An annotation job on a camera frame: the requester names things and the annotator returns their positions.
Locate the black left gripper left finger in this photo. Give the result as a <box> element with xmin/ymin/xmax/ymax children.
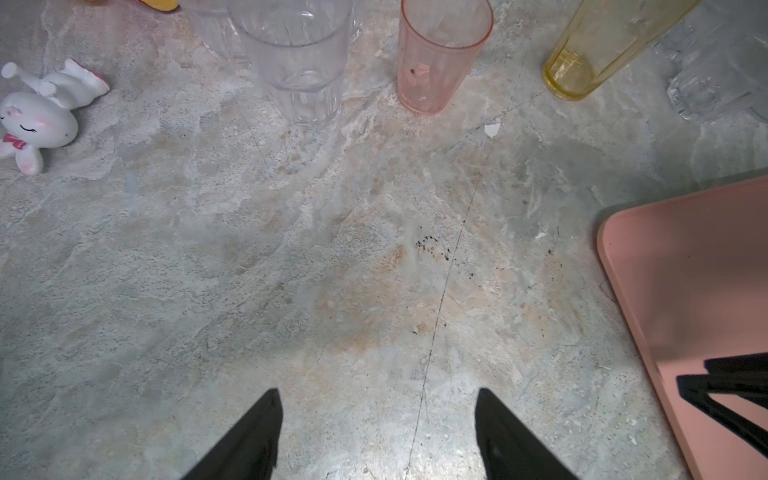
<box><xmin>182</xmin><ymin>388</ymin><xmax>283</xmax><ymax>480</ymax></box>

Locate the yellow plastic tumbler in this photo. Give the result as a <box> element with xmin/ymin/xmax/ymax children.
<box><xmin>542</xmin><ymin>0</ymin><xmax>699</xmax><ymax>101</ymax></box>

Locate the yellow plush duck toy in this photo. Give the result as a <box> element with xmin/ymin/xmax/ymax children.
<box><xmin>83</xmin><ymin>0</ymin><xmax>181</xmax><ymax>14</ymax></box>

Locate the clear upturned glass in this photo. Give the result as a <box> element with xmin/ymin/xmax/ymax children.
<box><xmin>653</xmin><ymin>1</ymin><xmax>767</xmax><ymax>123</ymax></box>

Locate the pink plastic tray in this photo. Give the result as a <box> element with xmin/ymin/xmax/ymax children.
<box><xmin>596</xmin><ymin>177</ymin><xmax>767</xmax><ymax>479</ymax></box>

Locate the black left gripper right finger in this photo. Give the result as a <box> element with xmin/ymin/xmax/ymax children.
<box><xmin>475</xmin><ymin>387</ymin><xmax>577</xmax><ymax>480</ymax></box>

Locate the pink plastic cup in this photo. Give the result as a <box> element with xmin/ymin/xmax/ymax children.
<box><xmin>396</xmin><ymin>0</ymin><xmax>494</xmax><ymax>115</ymax></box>

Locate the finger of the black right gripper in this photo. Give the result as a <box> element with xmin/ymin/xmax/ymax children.
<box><xmin>676</xmin><ymin>352</ymin><xmax>768</xmax><ymax>458</ymax></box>

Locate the clear faceted glass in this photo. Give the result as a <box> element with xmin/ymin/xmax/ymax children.
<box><xmin>228</xmin><ymin>0</ymin><xmax>353</xmax><ymax>127</ymax></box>
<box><xmin>178</xmin><ymin>0</ymin><xmax>250</xmax><ymax>65</ymax></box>

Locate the white bunny figurine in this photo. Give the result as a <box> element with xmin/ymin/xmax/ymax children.
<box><xmin>1</xmin><ymin>58</ymin><xmax>110</xmax><ymax>176</ymax></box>

